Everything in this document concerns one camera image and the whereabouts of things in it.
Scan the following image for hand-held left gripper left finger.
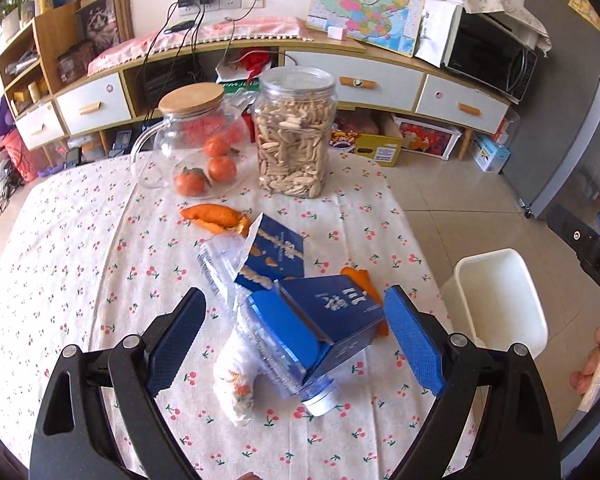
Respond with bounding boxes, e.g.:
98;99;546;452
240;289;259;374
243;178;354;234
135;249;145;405
29;287;207;480

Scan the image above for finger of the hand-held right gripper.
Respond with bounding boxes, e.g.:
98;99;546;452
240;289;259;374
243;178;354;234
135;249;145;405
546;203;600;267

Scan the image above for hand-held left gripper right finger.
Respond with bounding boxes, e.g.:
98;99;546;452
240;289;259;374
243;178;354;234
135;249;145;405
384;285;570;480

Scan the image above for small food wrapper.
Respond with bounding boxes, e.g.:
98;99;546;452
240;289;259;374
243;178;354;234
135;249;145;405
212;329;262;429

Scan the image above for blue cardboard box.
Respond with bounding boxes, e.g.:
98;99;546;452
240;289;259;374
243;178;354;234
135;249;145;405
247;274;387;387

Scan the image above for white plastic bin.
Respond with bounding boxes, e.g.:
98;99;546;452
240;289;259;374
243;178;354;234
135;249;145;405
452;248;549;362

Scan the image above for clear plastic bottle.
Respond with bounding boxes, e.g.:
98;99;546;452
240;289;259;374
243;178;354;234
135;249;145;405
197;232;342;417

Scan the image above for person's right hand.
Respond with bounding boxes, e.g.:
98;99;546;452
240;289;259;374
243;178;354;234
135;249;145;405
569;323;600;397

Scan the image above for small orange peel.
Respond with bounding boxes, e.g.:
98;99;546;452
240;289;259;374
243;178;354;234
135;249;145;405
340;266;390;337

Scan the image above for grey refrigerator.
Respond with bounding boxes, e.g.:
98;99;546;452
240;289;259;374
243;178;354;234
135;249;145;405
500;0;600;219

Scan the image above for blue and white carton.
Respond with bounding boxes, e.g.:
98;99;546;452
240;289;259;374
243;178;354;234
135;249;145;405
469;132;512;175

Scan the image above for flat dark blue packet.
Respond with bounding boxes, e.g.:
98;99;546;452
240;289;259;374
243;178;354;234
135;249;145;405
236;212;307;294

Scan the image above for tangerine with leaf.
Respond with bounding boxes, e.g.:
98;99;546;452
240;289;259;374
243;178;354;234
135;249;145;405
173;167;212;197

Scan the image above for red fruit box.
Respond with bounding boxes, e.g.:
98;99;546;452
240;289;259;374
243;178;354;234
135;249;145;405
392;114;464;161

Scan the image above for black microwave oven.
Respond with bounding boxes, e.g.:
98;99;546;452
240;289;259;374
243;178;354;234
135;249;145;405
439;9;539;106

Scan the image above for yellow cardboard box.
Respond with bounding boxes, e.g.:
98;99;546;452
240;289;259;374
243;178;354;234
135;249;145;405
330;119;404;169

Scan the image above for glass teapot with wooden lid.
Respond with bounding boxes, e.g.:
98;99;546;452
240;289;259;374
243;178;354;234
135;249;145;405
129;83;254;197

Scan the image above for yellow paper note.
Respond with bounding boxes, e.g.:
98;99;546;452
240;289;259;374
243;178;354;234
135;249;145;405
567;0;600;35

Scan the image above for plastic jar of seeds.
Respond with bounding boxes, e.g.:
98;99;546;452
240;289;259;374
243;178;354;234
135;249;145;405
252;66;339;199

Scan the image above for red mesh bag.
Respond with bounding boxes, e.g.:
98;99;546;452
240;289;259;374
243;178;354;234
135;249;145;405
0;129;47;184

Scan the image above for long wooden drawer cabinet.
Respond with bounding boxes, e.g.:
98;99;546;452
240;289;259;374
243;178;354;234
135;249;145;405
14;34;514;162

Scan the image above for white paper bag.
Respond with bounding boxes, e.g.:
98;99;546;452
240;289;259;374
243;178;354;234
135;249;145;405
413;0;464;69

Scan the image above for colourful map board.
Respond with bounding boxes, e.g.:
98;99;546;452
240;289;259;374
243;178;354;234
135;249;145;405
307;0;426;59

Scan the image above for wooden shelf cabinet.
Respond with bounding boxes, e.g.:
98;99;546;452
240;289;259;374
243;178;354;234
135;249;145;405
0;2;82;117

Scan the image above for pink cloth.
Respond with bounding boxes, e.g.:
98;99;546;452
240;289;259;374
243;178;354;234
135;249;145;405
87;15;317;77

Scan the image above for framed picture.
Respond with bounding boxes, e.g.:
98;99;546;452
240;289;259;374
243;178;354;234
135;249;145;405
74;0;134;59

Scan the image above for black charger cable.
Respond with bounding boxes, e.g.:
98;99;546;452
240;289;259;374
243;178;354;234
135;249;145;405
139;0;216;91

